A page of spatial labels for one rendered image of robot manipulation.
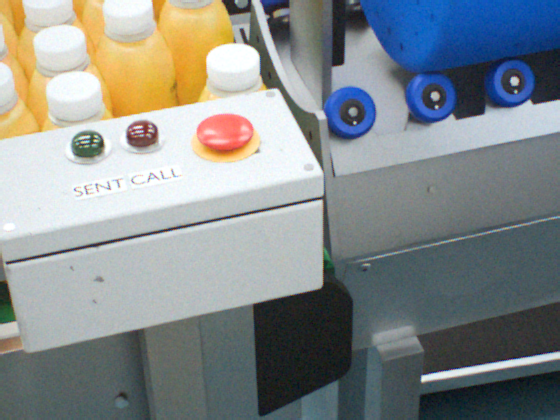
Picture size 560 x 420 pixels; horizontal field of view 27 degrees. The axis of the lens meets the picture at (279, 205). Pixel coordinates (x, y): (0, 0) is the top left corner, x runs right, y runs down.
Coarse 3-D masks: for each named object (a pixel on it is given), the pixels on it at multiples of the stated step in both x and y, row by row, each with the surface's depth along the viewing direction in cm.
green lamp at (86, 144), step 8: (80, 136) 73; (88, 136) 73; (96, 136) 73; (72, 144) 73; (80, 144) 73; (88, 144) 72; (96, 144) 73; (104, 144) 73; (72, 152) 73; (80, 152) 73; (88, 152) 73; (96, 152) 73
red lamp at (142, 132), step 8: (136, 120) 74; (144, 120) 74; (128, 128) 74; (136, 128) 73; (144, 128) 73; (152, 128) 74; (128, 136) 73; (136, 136) 73; (144, 136) 73; (152, 136) 73; (136, 144) 73; (144, 144) 73
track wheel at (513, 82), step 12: (504, 60) 102; (516, 60) 102; (492, 72) 102; (504, 72) 102; (516, 72) 102; (528, 72) 103; (492, 84) 102; (504, 84) 102; (516, 84) 102; (528, 84) 103; (492, 96) 103; (504, 96) 102; (516, 96) 103; (528, 96) 103
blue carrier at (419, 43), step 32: (384, 0) 106; (416, 0) 98; (448, 0) 92; (480, 0) 92; (512, 0) 93; (544, 0) 94; (384, 32) 108; (416, 32) 100; (448, 32) 94; (480, 32) 95; (512, 32) 96; (544, 32) 98; (416, 64) 101; (448, 64) 99
